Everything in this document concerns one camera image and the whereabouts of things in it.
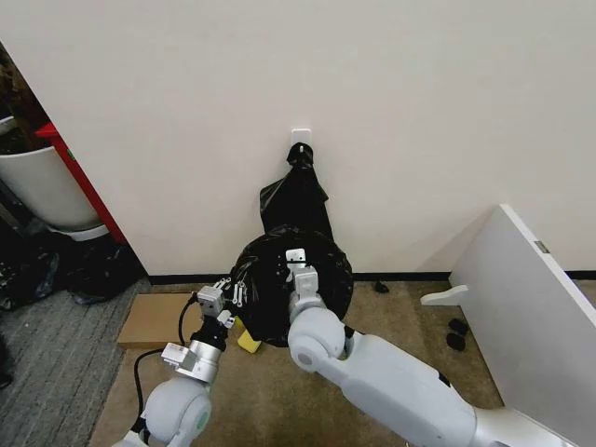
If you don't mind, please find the black garbage bag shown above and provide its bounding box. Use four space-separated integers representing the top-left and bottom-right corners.
230 143 354 348

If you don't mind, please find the yellow trash bin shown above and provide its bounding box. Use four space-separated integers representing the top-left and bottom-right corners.
237 316 263 354

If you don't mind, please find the black baseboard strip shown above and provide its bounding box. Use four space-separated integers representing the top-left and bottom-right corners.
147 268 596 287

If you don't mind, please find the flat brown cardboard sheet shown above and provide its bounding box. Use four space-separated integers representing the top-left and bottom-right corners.
116 291 207 351

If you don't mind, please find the white pot saucer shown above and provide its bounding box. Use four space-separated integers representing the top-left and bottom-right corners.
49 222 111 243

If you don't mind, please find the pile of black bags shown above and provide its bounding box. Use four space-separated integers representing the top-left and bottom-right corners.
0 231 146 309

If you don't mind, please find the large white plant pot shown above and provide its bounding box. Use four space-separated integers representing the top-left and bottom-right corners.
0 144 106 232

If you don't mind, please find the white leaning board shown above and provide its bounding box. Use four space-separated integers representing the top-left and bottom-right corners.
448 202 596 447

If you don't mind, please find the dark potted plant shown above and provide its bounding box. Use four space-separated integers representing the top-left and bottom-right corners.
0 44 49 156

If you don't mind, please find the white robot torso shell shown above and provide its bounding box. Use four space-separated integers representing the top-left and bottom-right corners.
472 403 576 447

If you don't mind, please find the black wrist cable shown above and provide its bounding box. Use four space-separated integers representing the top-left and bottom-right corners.
132 347 169 420
177 291 201 345

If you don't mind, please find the white board foot bracket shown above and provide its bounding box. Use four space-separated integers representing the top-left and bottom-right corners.
419 284 469 307

